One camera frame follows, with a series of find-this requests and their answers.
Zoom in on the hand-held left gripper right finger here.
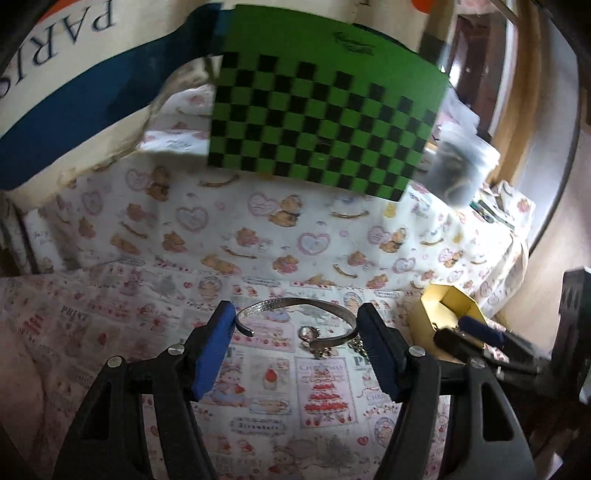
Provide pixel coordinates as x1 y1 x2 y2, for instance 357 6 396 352
357 302 542 480

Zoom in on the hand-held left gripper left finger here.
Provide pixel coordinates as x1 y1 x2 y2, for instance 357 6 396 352
51 300 237 480

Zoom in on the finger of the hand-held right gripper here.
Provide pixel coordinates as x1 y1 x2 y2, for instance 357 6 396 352
433 327 544 377
458 316 539 366

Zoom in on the yellow paper box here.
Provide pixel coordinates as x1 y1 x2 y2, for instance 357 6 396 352
406 283 488 357

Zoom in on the silver charm chain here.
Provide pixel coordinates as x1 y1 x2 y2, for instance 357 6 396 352
298 324 370 361

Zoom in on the silver bangle bracelet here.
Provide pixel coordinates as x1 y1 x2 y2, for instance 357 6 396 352
235 298 361 348

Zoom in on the strawberry print cloth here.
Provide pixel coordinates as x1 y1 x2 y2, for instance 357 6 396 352
0 263 467 480

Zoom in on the bear print cloth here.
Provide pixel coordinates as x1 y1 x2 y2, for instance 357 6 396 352
14 83 530 315

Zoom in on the clear plastic container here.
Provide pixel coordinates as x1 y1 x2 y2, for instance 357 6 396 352
422 124 502 206

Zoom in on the green black checkered board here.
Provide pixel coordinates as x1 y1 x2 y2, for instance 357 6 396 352
206 4 451 203

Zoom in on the white blue Paris bag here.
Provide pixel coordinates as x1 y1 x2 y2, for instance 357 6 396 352
0 0 232 191

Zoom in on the wooden door frame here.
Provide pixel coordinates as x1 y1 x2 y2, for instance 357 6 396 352
489 0 583 260

